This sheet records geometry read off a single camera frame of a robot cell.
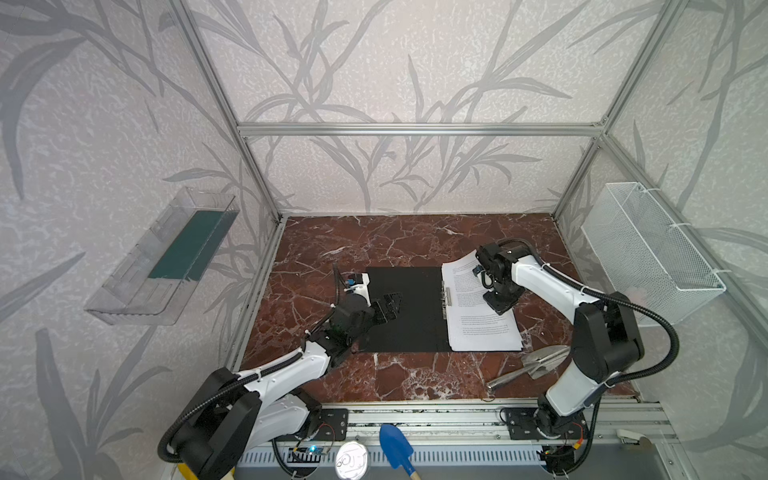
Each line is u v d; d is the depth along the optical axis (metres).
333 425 0.73
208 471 0.39
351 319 0.64
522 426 0.73
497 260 0.66
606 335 0.46
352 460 0.65
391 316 0.74
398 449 0.71
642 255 0.64
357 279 0.75
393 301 0.75
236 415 0.41
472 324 0.91
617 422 0.75
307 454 0.72
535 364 0.83
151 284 0.64
